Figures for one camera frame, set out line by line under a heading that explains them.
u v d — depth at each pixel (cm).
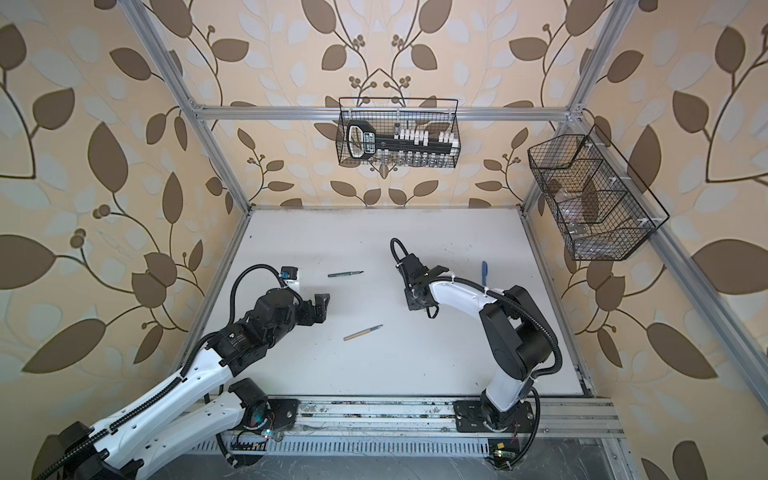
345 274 102
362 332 89
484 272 102
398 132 81
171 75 83
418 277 69
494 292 50
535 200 119
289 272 68
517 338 46
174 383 47
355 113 91
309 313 69
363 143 85
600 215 74
